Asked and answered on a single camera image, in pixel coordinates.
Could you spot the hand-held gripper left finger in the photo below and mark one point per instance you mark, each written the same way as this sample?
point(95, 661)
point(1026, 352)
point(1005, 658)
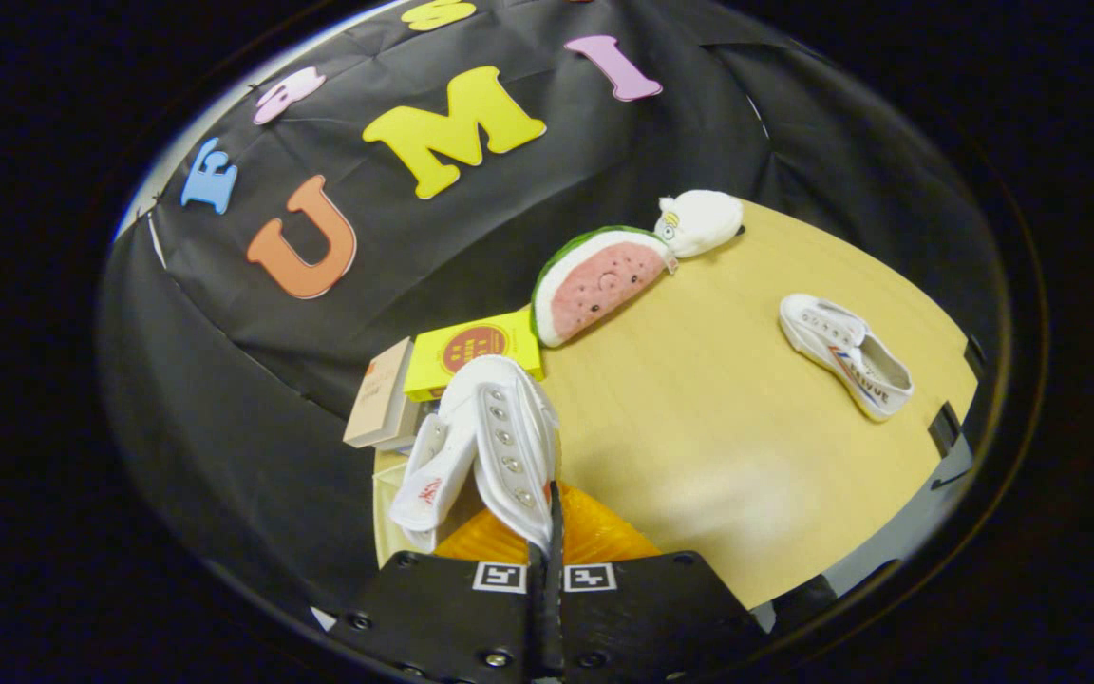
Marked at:
point(443, 617)

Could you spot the black table bracket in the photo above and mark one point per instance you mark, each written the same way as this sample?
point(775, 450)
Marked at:
point(973, 356)
point(946, 429)
point(803, 600)

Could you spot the tan book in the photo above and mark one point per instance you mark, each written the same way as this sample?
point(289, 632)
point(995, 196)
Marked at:
point(411, 427)

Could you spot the white plush toy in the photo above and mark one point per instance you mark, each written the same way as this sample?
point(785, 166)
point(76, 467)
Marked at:
point(704, 220)

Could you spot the watermelon slice plush toy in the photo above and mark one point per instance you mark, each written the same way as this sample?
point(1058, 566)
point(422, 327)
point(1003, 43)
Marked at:
point(594, 290)

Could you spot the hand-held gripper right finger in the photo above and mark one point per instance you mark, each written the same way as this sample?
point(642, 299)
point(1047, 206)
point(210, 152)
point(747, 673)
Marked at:
point(642, 617)

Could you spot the cream storage box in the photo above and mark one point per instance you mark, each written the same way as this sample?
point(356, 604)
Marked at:
point(384, 503)

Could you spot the yellow box red label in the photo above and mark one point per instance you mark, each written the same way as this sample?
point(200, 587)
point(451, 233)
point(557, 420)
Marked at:
point(471, 347)

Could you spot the white shoe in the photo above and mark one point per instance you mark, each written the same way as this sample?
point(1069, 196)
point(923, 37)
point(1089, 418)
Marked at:
point(499, 427)
point(841, 347)

